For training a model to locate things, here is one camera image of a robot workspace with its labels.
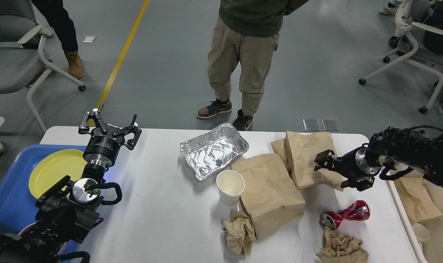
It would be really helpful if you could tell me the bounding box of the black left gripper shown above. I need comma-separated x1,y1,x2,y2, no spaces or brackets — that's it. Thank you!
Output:
78,103,141,169

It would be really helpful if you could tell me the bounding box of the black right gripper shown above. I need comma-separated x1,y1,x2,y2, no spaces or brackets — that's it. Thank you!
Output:
314,148,380,191

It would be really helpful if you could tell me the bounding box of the crushed red can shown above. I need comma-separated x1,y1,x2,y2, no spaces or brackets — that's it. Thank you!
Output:
319,200,371,231

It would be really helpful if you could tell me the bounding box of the yellow plate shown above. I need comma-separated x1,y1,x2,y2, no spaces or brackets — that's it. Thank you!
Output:
28,149,86,199

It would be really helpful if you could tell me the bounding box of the brown paper wad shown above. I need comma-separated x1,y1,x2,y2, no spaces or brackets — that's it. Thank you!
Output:
316,227,369,263

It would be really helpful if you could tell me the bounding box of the large brown paper bag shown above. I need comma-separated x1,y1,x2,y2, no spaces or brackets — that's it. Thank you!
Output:
231,153,306,240

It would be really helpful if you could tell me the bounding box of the aluminium foil tray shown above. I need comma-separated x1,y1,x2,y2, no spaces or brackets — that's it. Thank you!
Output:
180,122,249,181

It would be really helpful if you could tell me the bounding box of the pink mug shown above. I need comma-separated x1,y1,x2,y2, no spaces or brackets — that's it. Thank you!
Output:
18,223,68,256

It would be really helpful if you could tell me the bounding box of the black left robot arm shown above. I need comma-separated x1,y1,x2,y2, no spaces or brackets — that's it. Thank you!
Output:
0,103,142,263

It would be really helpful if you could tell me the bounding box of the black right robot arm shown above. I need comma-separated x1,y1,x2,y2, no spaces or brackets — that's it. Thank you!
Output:
314,126,443,191

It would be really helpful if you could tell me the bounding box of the floor outlet plate right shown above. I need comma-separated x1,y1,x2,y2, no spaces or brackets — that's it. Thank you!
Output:
321,119,340,132

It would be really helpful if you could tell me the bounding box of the floor outlet plate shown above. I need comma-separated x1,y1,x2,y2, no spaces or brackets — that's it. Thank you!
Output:
321,119,340,132
302,119,321,132

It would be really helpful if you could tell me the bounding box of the floor outlet plate left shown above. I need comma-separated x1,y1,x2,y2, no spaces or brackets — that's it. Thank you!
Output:
302,119,321,132

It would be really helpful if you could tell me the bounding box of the brown bag in bin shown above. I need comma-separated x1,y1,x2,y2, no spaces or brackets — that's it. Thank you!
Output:
394,177,442,224

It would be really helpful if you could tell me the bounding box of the white plastic bin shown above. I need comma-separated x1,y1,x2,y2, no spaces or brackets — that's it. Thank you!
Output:
387,171,443,263

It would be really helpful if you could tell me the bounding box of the white paper scrap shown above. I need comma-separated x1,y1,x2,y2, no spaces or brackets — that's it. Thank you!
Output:
83,35,96,43

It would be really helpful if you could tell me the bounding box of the white cup in bin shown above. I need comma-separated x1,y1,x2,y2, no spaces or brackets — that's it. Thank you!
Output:
411,223,431,251

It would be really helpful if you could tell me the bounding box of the white paper cup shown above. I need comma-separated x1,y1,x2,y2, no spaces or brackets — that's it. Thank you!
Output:
216,170,245,207

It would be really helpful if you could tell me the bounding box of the blue plastic tray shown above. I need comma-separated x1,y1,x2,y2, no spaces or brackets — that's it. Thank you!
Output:
0,145,103,263

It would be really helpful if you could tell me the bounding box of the grey office chair left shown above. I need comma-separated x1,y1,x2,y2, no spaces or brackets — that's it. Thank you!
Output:
0,0,86,133

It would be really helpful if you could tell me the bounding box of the crumpled brown paper ball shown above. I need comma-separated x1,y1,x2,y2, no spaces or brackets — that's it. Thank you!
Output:
223,211,255,257

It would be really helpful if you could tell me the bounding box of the person in tan boots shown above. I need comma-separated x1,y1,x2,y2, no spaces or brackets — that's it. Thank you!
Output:
31,0,84,80

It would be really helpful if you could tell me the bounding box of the person in khaki trousers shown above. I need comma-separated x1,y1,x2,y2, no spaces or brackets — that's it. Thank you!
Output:
197,0,306,131

